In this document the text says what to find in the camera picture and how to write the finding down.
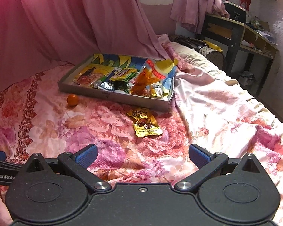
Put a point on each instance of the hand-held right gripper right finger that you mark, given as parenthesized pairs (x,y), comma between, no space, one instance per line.
(198,156)

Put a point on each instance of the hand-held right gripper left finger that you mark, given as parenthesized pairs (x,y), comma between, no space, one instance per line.
(87,156)

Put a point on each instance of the yellow brown snack packet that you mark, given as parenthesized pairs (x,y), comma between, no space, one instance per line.
(145,124)

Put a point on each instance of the grey cardboard tray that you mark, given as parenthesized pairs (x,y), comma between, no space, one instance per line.
(85,90)

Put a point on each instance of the dark blue stick packet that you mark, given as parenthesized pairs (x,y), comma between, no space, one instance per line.
(107,86)

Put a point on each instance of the clear nut bar packet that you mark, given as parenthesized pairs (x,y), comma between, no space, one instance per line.
(156,93)

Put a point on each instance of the white green snack pouch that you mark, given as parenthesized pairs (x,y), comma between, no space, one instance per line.
(123,87)

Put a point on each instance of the clear rice cracker packet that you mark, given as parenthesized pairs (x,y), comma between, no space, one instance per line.
(89,75)

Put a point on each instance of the yellow green snack packet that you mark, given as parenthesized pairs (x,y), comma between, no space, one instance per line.
(122,73)

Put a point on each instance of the orange snack bag red label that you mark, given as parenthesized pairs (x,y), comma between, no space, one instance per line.
(143,80)

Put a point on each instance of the floral pink bedsheet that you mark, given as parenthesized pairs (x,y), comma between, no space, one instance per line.
(214,122)

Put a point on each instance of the tangerine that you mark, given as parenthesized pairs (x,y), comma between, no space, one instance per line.
(72,100)

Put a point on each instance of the white plastic bag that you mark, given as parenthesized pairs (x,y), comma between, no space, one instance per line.
(247,77)

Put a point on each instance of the cartoon dinosaur paper sheet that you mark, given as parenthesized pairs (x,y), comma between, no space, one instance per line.
(122,60)

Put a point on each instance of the black yellow desk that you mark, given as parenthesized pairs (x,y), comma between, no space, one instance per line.
(226,26)

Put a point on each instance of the large pink curtain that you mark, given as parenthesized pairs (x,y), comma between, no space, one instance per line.
(61,23)

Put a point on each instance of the pile of papers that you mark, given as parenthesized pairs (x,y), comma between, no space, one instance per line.
(264,34)

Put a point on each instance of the black box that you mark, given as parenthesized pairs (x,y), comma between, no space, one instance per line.
(235,15)

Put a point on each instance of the tied pink curtain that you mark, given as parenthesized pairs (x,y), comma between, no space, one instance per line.
(193,4)

